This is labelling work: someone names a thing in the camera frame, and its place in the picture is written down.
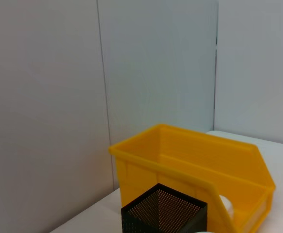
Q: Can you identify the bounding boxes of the white paper ball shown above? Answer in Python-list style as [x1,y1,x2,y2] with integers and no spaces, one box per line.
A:
[218,194,235,223]

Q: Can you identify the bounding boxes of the black mesh pen holder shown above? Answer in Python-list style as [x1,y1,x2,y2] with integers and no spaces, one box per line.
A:
[121,183,208,233]

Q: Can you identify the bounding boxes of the yellow plastic storage bin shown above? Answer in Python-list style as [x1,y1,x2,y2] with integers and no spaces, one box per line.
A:
[108,123,277,233]

